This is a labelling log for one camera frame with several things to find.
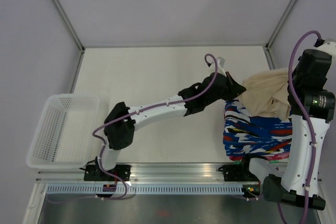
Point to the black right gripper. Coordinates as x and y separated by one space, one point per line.
295 73

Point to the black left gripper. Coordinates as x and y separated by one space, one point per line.
234 88

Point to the beige trousers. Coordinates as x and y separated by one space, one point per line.
267 95

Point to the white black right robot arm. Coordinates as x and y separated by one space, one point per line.
298 186

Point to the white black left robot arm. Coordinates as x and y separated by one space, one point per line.
122 122

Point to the blue patterned folded trousers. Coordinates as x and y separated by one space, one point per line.
244 133

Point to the folded clothes stack underneath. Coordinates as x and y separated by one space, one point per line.
271 157

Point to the white perforated plastic basket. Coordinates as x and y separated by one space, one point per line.
63 136

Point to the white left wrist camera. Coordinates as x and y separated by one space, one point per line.
220 65

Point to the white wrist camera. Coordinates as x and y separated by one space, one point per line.
220 65
329 46

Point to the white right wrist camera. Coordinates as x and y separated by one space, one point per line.
329 46

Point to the right aluminium frame post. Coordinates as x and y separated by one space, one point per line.
283 18

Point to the aluminium frame post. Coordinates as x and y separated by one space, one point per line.
67 23
283 18

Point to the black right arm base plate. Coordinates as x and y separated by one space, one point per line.
237 173

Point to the aluminium mounting rail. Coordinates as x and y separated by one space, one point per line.
141 173

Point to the white slotted cable duct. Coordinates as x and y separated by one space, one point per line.
147 189

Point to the left aluminium frame post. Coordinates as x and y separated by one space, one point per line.
67 23

